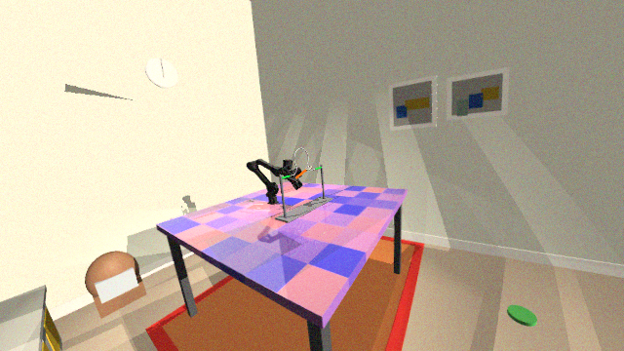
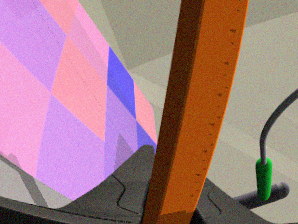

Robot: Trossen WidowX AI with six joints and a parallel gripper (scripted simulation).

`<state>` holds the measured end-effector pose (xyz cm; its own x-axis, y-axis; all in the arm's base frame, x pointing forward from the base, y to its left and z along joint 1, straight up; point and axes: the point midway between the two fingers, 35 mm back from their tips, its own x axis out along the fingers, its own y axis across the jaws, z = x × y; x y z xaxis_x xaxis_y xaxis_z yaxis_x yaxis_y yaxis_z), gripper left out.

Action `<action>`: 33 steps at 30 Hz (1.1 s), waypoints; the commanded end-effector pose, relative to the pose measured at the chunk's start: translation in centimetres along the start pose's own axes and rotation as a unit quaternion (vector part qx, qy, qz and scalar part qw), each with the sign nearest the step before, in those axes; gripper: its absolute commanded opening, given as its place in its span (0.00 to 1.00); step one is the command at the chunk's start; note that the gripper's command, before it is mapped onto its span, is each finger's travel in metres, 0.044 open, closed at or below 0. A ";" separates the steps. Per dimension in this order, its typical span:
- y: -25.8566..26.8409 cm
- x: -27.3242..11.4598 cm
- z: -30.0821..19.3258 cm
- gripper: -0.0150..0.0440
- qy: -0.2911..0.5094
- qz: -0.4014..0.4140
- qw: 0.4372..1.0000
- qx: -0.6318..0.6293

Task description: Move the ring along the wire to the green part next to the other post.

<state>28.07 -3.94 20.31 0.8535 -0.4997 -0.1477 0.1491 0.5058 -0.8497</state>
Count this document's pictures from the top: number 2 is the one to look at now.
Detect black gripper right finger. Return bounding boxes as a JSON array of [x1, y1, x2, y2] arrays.
[[190, 177, 275, 224]]

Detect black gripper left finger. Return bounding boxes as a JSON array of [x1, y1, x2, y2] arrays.
[[0, 145, 156, 224]]

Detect orange handle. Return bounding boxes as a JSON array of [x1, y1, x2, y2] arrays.
[[142, 0, 249, 224]]

